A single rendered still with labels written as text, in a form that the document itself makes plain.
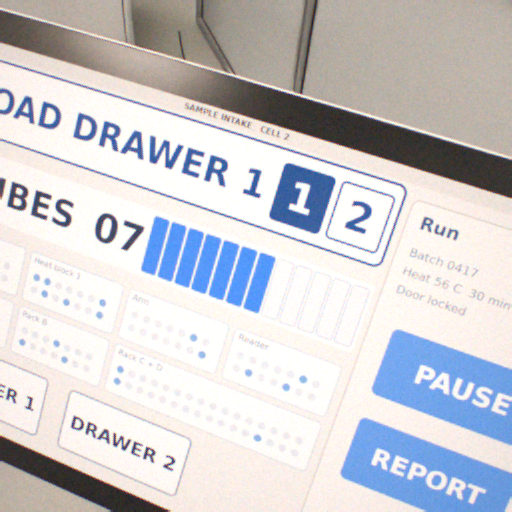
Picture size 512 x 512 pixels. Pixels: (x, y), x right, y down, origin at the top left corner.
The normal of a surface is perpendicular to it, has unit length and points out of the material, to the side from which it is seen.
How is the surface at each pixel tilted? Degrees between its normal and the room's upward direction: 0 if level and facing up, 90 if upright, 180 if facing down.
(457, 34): 90
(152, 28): 0
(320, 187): 50
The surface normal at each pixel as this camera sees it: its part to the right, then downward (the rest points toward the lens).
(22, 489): 0.07, -0.62
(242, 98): -0.22, 0.15
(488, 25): -0.93, 0.23
